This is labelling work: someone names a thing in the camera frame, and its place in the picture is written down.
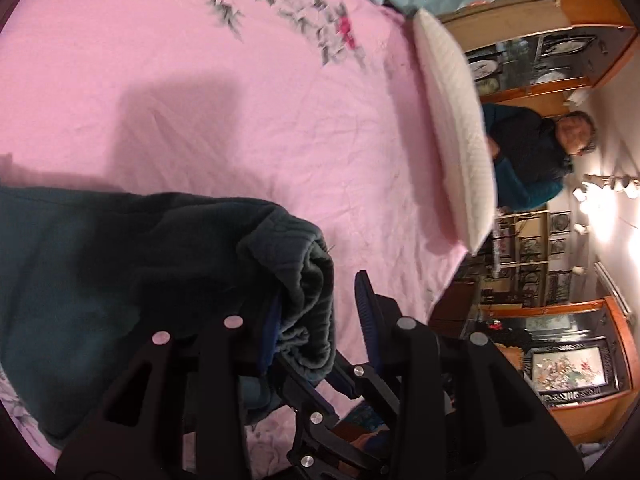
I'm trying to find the person in teal sweater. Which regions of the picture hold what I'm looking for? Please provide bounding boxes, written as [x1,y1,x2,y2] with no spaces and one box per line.
[483,104,597,212]

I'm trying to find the pink floral bed sheet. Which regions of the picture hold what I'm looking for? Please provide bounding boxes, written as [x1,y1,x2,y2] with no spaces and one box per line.
[1,0,465,462]

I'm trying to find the wall lamp fixture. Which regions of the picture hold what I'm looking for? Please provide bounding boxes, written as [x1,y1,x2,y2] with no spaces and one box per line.
[573,174,639,243]

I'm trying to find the wooden display cabinet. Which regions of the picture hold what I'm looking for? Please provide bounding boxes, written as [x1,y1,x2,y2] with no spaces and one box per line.
[441,0,639,117]

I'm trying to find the white quilted pillow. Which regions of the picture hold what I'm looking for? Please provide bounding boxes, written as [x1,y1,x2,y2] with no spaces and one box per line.
[412,10,497,254]

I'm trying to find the framed floral picture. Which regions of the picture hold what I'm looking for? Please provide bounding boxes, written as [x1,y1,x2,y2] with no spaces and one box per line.
[523,337,627,408]

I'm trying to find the dark teal pants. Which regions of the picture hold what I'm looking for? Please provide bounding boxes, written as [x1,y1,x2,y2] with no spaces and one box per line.
[1,188,336,446]

